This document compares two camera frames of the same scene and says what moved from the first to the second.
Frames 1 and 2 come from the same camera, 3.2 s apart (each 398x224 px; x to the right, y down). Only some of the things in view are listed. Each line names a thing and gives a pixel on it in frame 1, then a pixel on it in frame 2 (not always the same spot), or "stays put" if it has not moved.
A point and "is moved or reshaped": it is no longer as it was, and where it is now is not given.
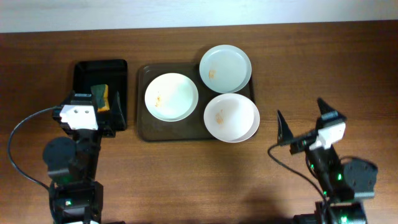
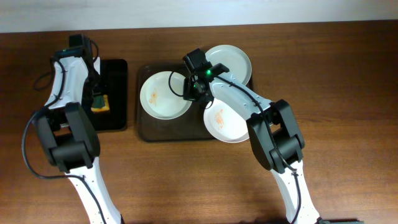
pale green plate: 225,68 stays put
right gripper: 304,142 -> 193,88
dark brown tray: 152,129 stays put
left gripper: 106,130 -> 94,88
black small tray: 111,72 stays put
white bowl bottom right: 232,117 stays put
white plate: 171,97 is moved or reshaped
